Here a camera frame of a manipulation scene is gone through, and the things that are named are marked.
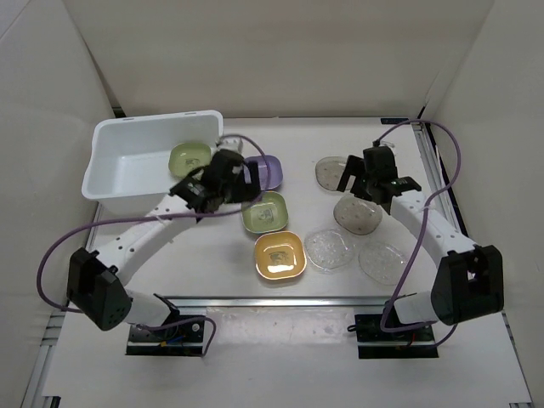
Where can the clear textured plate right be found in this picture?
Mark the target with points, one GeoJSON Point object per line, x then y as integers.
{"type": "Point", "coordinates": [381, 262]}

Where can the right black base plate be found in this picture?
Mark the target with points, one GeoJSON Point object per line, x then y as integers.
{"type": "Point", "coordinates": [375, 344]}

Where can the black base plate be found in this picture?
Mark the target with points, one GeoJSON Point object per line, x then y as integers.
{"type": "Point", "coordinates": [183, 340]}
{"type": "Point", "coordinates": [375, 344]}

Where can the yellow panda plate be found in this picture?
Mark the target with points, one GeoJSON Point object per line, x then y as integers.
{"type": "Point", "coordinates": [279, 256]}

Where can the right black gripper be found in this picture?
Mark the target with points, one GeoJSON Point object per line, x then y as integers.
{"type": "Point", "coordinates": [352, 167]}

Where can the smoky clear plate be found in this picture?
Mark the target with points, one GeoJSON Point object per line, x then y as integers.
{"type": "Point", "coordinates": [357, 216]}
{"type": "Point", "coordinates": [329, 170]}

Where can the light green panda plate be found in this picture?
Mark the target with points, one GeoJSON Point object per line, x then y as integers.
{"type": "Point", "coordinates": [188, 156]}

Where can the aluminium frame rail right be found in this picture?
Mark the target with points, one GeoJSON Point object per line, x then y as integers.
{"type": "Point", "coordinates": [446, 203]}

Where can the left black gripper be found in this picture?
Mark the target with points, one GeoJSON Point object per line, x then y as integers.
{"type": "Point", "coordinates": [247, 191]}

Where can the clear textured plate left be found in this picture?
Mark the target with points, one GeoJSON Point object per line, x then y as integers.
{"type": "Point", "coordinates": [329, 249]}

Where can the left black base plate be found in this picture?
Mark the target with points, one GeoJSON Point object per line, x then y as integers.
{"type": "Point", "coordinates": [183, 340]}

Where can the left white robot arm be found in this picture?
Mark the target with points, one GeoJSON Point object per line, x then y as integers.
{"type": "Point", "coordinates": [97, 280]}

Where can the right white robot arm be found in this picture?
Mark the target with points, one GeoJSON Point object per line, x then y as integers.
{"type": "Point", "coordinates": [469, 280]}

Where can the white plastic bin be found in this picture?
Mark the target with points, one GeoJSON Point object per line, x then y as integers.
{"type": "Point", "coordinates": [128, 170]}

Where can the smoky clear plate middle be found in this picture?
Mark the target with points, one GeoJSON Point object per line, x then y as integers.
{"type": "Point", "coordinates": [357, 216]}

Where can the aluminium frame rail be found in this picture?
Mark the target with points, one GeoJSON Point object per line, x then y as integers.
{"type": "Point", "coordinates": [446, 203]}
{"type": "Point", "coordinates": [269, 302]}

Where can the purple panda plate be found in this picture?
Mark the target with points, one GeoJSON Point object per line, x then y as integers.
{"type": "Point", "coordinates": [269, 171]}

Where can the smoky clear plate far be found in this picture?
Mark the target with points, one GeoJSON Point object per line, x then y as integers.
{"type": "Point", "coordinates": [329, 170]}

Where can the clear textured plate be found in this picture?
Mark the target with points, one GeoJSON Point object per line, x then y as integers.
{"type": "Point", "coordinates": [381, 262]}
{"type": "Point", "coordinates": [329, 249]}

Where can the aluminium frame rail front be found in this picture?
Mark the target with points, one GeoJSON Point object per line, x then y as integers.
{"type": "Point", "coordinates": [269, 302]}

